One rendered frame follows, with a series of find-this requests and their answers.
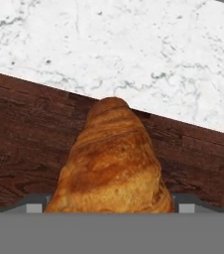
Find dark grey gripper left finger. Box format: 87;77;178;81
0;192;54;214

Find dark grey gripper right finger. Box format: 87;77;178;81
170;192;224;214

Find golden brown croissant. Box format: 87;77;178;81
44;96;175;214

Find dark wooden cutting board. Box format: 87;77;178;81
0;68;224;214

